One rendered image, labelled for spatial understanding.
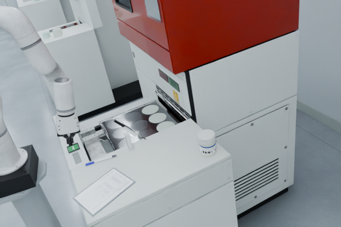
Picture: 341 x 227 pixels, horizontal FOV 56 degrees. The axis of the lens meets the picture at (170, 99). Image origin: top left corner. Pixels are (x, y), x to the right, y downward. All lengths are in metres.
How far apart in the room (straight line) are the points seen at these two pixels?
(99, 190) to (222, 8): 0.94
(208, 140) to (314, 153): 1.67
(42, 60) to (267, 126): 1.28
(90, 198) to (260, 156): 1.13
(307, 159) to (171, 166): 1.65
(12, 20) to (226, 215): 1.23
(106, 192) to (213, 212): 0.49
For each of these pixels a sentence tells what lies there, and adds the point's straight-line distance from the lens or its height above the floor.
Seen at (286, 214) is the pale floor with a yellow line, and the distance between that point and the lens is 2.43.
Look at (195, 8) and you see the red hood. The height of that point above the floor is 1.49.
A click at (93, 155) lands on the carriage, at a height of 0.88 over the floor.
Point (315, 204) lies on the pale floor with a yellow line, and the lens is 2.51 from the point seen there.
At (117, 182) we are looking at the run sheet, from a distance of 1.36.
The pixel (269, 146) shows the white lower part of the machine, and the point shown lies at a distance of 2.09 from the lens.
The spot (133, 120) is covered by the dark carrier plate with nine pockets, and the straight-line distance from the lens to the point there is 1.82.
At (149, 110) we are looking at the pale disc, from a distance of 1.87.
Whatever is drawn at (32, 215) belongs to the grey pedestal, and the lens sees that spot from 1.98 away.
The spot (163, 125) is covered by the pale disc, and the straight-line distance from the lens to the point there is 1.72.
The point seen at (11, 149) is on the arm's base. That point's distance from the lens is 1.76.
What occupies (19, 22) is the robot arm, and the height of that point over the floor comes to 1.60.
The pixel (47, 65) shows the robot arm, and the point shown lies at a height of 1.41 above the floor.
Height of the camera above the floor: 1.87
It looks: 30 degrees down
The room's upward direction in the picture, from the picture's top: 11 degrees counter-clockwise
